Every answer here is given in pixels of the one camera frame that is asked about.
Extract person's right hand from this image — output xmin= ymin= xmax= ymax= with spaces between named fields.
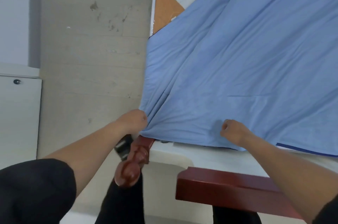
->
xmin=220 ymin=119 xmax=251 ymax=147

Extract person's left hand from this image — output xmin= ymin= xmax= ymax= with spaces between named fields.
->
xmin=116 ymin=109 xmax=148 ymax=135

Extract blue bed sheet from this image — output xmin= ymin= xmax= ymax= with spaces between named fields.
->
xmin=138 ymin=0 xmax=338 ymax=157

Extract person's left forearm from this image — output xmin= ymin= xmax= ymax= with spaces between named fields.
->
xmin=43 ymin=119 xmax=127 ymax=198

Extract person's right forearm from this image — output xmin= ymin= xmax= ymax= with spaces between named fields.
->
xmin=242 ymin=131 xmax=338 ymax=224

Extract black and white shoe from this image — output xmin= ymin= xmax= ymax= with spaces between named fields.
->
xmin=115 ymin=134 xmax=134 ymax=161

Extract white mattress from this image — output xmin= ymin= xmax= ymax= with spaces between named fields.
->
xmin=148 ymin=140 xmax=338 ymax=179

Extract person's black trousers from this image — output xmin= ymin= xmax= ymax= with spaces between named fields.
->
xmin=95 ymin=172 xmax=262 ymax=224

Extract white cabinet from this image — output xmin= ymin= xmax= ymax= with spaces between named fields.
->
xmin=0 ymin=62 xmax=43 ymax=171

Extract person's black left sleeve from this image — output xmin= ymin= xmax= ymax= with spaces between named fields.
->
xmin=0 ymin=159 xmax=77 ymax=224

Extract person's black sleeve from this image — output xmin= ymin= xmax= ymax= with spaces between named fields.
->
xmin=0 ymin=159 xmax=77 ymax=224
xmin=311 ymin=194 xmax=338 ymax=224

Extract person's black right sleeve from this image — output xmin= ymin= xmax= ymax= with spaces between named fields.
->
xmin=311 ymin=194 xmax=338 ymax=224

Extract red-brown wooden bed frame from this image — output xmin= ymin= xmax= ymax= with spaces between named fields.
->
xmin=114 ymin=135 xmax=305 ymax=221

